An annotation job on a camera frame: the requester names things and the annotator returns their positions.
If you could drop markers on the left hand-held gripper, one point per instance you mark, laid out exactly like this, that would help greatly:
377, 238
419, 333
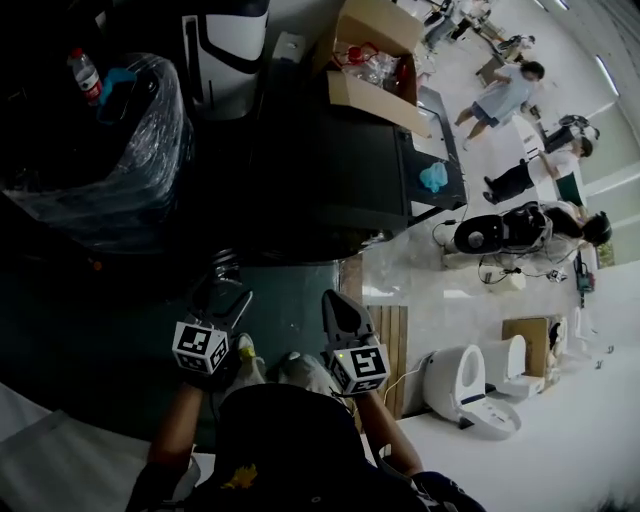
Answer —
195, 345

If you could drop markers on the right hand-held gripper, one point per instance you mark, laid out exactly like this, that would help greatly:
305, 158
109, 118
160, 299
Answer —
365, 365

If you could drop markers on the black washing machine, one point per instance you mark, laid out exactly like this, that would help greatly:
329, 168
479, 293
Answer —
325, 190

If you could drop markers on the person's right forearm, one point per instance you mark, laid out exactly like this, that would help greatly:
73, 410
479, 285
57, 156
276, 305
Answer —
385, 430

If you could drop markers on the person's left forearm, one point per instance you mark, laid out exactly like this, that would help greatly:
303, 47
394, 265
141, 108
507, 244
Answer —
175, 425

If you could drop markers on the wooden slatted board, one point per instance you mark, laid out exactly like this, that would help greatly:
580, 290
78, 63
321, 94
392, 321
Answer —
390, 340

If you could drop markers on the person's left white shoe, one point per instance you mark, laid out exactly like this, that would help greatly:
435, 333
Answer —
250, 360

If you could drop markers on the person's white shoe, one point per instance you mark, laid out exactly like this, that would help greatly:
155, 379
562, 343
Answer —
305, 372
250, 360

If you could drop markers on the person's right white shoe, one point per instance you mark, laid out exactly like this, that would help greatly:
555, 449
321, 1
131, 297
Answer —
305, 372

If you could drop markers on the dark green floor mat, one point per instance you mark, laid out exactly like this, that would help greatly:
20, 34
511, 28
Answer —
125, 310

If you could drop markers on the white toilet seat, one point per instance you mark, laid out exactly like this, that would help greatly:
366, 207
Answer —
445, 380

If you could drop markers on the small orange object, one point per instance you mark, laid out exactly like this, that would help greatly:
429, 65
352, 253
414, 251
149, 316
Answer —
96, 263

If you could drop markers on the person's dark t-shirt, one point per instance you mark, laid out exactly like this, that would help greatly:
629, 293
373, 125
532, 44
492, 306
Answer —
290, 450

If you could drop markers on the black sink table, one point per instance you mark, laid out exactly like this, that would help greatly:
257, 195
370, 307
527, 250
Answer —
432, 199

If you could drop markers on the black white backpack device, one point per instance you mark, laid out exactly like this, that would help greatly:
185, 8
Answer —
477, 235

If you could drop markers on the plastic-wrapped black appliance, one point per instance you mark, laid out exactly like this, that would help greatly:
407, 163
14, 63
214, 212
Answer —
140, 165

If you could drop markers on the white toilet seat unit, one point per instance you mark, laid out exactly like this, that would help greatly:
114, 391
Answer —
517, 355

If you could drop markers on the light blue crumpled cloth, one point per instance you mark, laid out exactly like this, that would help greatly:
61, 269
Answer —
434, 177

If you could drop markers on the brown cardboard sheet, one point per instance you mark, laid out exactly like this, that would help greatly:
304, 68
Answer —
537, 330

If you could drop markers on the white sink basin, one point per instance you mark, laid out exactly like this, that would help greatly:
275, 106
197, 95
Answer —
430, 130

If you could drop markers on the black pouch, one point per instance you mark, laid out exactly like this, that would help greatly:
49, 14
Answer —
117, 107

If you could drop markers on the open cardboard box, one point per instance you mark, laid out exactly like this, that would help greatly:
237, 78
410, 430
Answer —
375, 100

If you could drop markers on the teal rubber glove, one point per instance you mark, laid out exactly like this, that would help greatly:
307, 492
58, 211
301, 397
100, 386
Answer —
117, 76

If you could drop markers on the white panel with black knobs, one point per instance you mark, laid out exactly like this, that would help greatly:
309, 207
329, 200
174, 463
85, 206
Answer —
527, 140

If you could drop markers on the dark green bin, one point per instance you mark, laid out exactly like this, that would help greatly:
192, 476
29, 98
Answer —
567, 187

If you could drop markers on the clear plastic packaging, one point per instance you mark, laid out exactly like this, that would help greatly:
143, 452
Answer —
387, 70

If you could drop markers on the water bottle red label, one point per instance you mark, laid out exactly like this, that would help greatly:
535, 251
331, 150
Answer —
86, 75

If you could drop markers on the grey metal box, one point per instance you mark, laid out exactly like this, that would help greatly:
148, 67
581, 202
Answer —
287, 47

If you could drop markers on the small wooden cabinet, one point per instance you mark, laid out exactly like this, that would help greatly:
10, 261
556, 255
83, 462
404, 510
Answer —
492, 65

